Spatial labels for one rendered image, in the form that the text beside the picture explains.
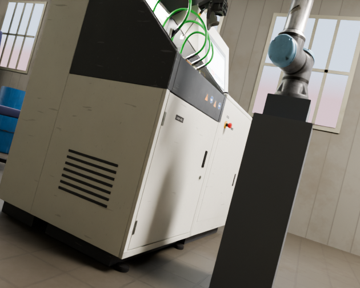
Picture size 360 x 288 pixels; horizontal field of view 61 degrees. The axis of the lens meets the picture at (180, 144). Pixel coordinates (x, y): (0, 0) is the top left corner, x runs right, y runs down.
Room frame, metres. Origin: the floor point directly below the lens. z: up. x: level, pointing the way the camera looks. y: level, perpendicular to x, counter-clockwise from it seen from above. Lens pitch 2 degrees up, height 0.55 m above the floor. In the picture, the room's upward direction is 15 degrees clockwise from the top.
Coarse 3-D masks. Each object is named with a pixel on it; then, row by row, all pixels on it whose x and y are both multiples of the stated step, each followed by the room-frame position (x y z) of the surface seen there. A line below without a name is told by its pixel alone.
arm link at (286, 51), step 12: (300, 0) 1.22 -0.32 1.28; (312, 0) 1.23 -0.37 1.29; (300, 12) 1.22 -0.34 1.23; (288, 24) 1.24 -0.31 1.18; (300, 24) 1.22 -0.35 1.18; (288, 36) 1.20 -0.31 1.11; (300, 36) 1.21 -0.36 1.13; (276, 48) 1.23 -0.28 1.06; (288, 48) 1.19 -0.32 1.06; (300, 48) 1.22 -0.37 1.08; (276, 60) 1.23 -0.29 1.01; (288, 60) 1.21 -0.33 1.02; (300, 60) 1.25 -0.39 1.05; (288, 72) 1.30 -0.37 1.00
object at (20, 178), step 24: (72, 0) 1.56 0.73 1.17; (48, 24) 1.62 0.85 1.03; (72, 24) 1.54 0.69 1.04; (48, 48) 1.60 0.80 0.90; (72, 48) 1.52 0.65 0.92; (48, 72) 1.58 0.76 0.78; (48, 96) 1.55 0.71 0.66; (24, 120) 1.61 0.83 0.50; (48, 120) 1.53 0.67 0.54; (24, 144) 1.59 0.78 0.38; (48, 144) 1.51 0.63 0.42; (24, 168) 1.57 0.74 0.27; (0, 192) 1.63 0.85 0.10; (24, 192) 1.55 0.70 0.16; (24, 216) 1.57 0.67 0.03
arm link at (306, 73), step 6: (306, 48) 1.31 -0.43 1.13; (306, 54) 1.30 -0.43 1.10; (312, 54) 1.32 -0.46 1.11; (306, 60) 1.28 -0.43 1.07; (312, 60) 1.32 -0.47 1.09; (306, 66) 1.30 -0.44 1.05; (312, 66) 1.33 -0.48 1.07; (294, 72) 1.30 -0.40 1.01; (300, 72) 1.30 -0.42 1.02; (306, 72) 1.31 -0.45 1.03; (306, 78) 1.32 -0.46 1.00
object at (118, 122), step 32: (64, 96) 1.50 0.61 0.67; (96, 96) 1.41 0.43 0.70; (128, 96) 1.33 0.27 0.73; (160, 96) 1.26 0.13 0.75; (64, 128) 1.48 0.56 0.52; (96, 128) 1.39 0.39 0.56; (128, 128) 1.31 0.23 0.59; (64, 160) 1.45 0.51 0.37; (96, 160) 1.36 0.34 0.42; (128, 160) 1.29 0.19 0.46; (64, 192) 1.43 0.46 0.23; (96, 192) 1.35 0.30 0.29; (128, 192) 1.27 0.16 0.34; (64, 224) 1.40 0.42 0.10; (96, 224) 1.33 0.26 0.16; (128, 224) 1.25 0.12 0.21; (192, 224) 1.85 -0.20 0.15; (96, 256) 1.34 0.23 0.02; (128, 256) 1.29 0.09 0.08
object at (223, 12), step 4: (212, 0) 1.58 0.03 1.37; (216, 0) 1.56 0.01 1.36; (220, 0) 1.55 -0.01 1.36; (224, 0) 1.54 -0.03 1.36; (212, 4) 1.57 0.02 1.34; (216, 4) 1.57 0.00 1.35; (220, 4) 1.56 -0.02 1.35; (224, 4) 1.56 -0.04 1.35; (212, 8) 1.57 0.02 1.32; (216, 8) 1.57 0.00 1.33; (220, 8) 1.55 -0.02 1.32; (224, 8) 1.57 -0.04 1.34; (216, 12) 1.60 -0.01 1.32; (220, 12) 1.58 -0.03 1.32; (224, 12) 1.58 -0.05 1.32; (220, 16) 1.61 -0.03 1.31
